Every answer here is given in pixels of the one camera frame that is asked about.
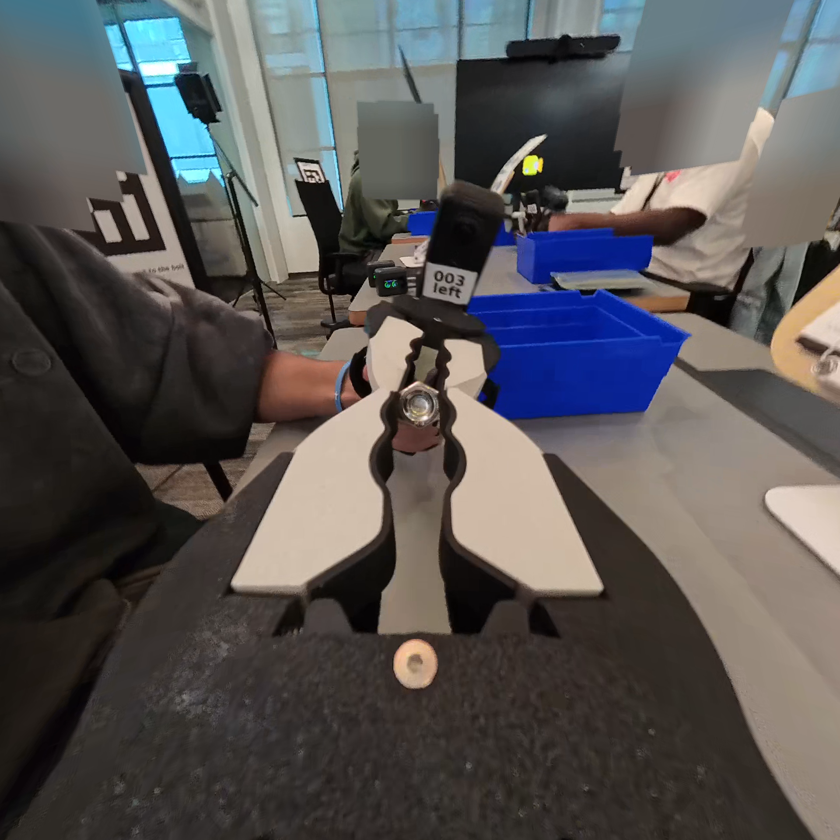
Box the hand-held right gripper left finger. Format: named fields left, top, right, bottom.
left=230, top=389, right=418, bottom=620

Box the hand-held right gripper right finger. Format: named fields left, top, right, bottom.
left=423, top=389, right=605, bottom=620

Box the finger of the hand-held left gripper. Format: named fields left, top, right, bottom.
left=437, top=334, right=494, bottom=403
left=367, top=315, right=420, bottom=396

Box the silver hex nut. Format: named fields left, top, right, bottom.
left=393, top=381, right=445, bottom=429

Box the blue plastic bin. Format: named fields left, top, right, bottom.
left=515, top=227, right=656, bottom=286
left=406, top=208, right=519, bottom=249
left=466, top=289, right=691, bottom=422

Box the person's left forearm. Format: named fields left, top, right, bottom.
left=256, top=348, right=345, bottom=425

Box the grey desk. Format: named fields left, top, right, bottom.
left=243, top=243, right=840, bottom=840

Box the person's left hand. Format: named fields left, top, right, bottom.
left=389, top=418, right=455, bottom=458

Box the blue wristband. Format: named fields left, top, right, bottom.
left=331, top=360, right=357, bottom=416

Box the black digital timer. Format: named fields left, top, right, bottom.
left=367, top=263, right=412, bottom=296

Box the black monitor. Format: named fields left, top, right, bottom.
left=453, top=53, right=632, bottom=199

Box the grey metal plate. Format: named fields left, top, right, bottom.
left=550, top=269, right=648, bottom=294

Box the black white marker board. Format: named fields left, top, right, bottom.
left=79, top=66, right=199, bottom=291

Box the denim jacket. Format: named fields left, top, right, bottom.
left=729, top=243, right=816, bottom=343

